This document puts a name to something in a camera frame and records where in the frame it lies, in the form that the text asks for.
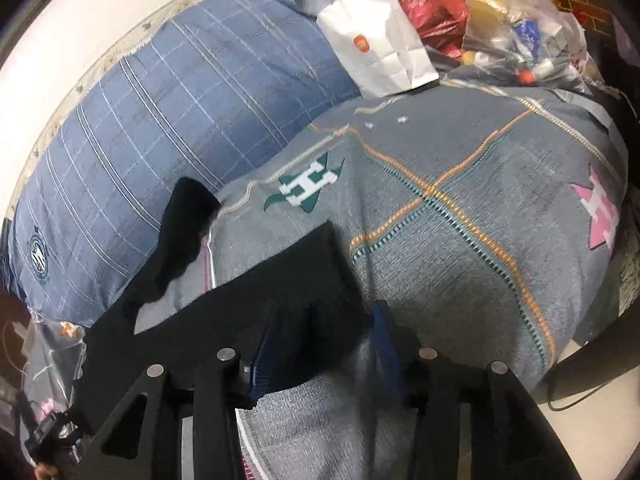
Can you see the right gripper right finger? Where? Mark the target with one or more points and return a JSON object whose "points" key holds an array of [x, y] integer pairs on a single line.
{"points": [[510, 437]]}

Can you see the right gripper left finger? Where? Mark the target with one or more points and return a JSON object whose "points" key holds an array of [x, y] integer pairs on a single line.
{"points": [[203, 363]]}

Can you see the black pants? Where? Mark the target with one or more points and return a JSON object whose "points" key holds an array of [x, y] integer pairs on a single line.
{"points": [[290, 317]]}

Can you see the person's left hand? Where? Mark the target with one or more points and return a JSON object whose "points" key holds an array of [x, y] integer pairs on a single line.
{"points": [[43, 471]]}

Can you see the grey star-patterned bed sheet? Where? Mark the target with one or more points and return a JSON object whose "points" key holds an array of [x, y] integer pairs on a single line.
{"points": [[484, 216]]}

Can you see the blue plaid pillow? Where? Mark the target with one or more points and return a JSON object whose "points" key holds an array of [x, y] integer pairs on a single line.
{"points": [[220, 89]]}

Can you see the white paper bag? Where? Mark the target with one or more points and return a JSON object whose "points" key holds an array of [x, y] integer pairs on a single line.
{"points": [[377, 46]]}

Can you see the clear plastic bag with items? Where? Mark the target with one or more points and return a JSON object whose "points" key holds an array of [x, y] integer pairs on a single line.
{"points": [[525, 43]]}

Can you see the red plastic bag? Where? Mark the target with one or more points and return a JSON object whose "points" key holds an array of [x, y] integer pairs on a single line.
{"points": [[440, 24]]}

